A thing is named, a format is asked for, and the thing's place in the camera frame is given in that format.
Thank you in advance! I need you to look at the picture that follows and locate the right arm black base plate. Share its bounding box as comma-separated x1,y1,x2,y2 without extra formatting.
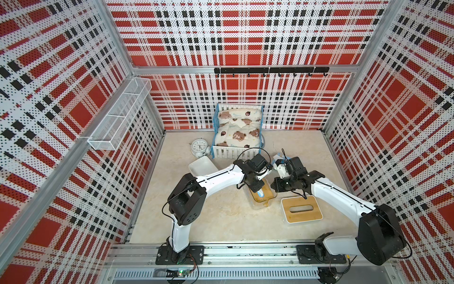
296,244,348,265

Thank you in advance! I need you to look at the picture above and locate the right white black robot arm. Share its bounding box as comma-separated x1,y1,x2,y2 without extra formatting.
271,155,408,266

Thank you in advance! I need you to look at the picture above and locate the white tissue box bamboo lid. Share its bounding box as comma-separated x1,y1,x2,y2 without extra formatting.
281,196,323,224

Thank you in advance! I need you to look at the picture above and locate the aluminium front rail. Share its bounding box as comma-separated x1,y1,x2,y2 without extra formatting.
100,241,405,284

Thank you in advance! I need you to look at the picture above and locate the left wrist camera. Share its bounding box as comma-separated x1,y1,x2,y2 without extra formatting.
259,165,274,180

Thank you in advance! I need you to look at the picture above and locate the white alarm clock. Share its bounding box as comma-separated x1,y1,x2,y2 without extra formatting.
190,138,211,159

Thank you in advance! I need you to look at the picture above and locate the clear plastic tissue box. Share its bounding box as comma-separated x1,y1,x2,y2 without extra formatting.
244,177,278,210

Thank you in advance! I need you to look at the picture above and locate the white wire mesh shelf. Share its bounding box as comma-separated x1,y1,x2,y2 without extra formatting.
88,77,151,151

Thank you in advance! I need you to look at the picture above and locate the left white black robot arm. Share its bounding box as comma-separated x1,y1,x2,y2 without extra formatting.
163,154,273,254

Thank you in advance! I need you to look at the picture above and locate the black hook rail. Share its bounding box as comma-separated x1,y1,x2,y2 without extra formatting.
214,66,330,75

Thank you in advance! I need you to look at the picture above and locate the bear print pillow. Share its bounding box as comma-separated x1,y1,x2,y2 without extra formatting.
218,108,262,127

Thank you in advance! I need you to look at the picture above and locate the bear print blanket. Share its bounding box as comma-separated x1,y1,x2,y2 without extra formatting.
214,124,260,148

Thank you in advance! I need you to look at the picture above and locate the blue white toy crib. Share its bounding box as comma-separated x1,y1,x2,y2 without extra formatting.
211,104,264,159

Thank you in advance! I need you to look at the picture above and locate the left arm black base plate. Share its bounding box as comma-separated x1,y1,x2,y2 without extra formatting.
155,245,205,265

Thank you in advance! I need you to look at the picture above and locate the green circuit board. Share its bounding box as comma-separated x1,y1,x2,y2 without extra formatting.
166,269,192,278

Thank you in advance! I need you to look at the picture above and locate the bamboo slotted lid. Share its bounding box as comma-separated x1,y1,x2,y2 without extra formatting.
249,179,277,207

